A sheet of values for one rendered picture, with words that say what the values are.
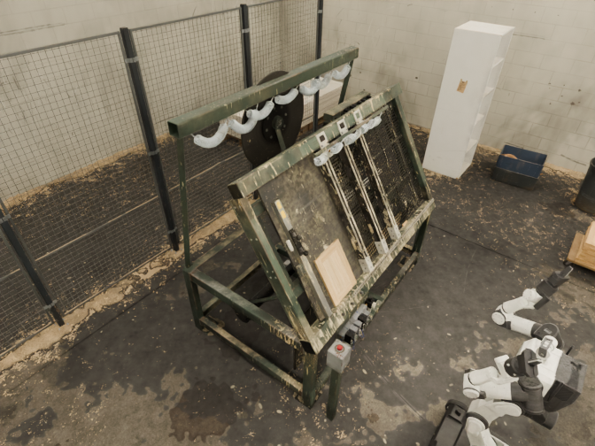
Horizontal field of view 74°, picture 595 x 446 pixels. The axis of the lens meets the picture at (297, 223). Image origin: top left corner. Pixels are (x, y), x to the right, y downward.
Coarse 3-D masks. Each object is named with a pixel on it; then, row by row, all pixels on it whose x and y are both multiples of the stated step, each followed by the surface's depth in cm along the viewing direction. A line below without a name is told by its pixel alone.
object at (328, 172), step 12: (324, 144) 288; (336, 144) 282; (324, 168) 296; (336, 180) 301; (336, 192) 300; (336, 204) 307; (348, 216) 307; (348, 228) 312; (360, 240) 316; (360, 252) 317; (360, 264) 324; (372, 264) 324
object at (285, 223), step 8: (280, 216) 263; (288, 224) 266; (288, 232) 266; (296, 248) 270; (296, 256) 274; (304, 256) 275; (304, 264) 274; (312, 272) 279; (312, 280) 278; (312, 288) 282; (320, 288) 283; (320, 296) 283; (320, 304) 286; (328, 312) 288
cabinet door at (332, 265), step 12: (336, 240) 304; (324, 252) 293; (336, 252) 303; (324, 264) 292; (336, 264) 302; (348, 264) 311; (324, 276) 291; (336, 276) 301; (348, 276) 310; (336, 288) 300; (348, 288) 309; (336, 300) 298
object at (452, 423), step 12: (456, 408) 307; (444, 420) 301; (456, 420) 301; (444, 432) 294; (456, 432) 295; (492, 432) 297; (432, 444) 287; (444, 444) 288; (456, 444) 290; (468, 444) 290
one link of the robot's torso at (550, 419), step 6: (528, 414) 229; (540, 414) 223; (546, 414) 224; (552, 414) 225; (558, 414) 225; (534, 420) 229; (540, 420) 225; (546, 420) 224; (552, 420) 223; (546, 426) 225; (552, 426) 223
